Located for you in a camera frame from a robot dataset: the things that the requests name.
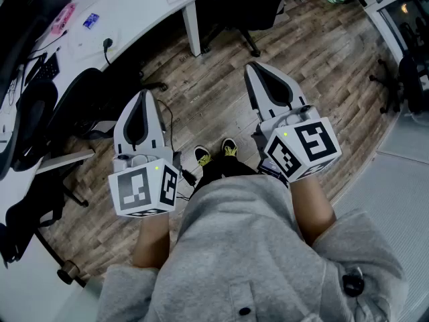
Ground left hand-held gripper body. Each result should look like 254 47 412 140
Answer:
108 142 184 218

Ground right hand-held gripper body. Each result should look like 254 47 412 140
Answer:
251 105 343 187

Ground person's right forearm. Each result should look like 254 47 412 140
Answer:
288 174 338 248

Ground person's left forearm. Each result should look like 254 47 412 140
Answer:
132 209 172 270

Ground black shoe yellow laces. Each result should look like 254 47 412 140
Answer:
194 146 214 167
221 138 239 159

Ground black trousers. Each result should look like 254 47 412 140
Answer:
192 155 259 197

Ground black power plug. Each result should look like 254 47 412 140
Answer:
101 38 115 69

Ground small black keyboard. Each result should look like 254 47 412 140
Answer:
33 52 61 81

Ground brown round desk foot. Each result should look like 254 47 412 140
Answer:
56 260 80 285

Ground blue packet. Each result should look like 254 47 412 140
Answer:
82 13 100 30

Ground grey sweatshirt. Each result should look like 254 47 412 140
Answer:
97 174 412 322

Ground pink packet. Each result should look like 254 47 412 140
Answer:
50 2 76 36

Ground black clip-on device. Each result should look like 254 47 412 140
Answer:
341 268 366 298

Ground black floor cable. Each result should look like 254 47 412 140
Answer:
156 99 198 201

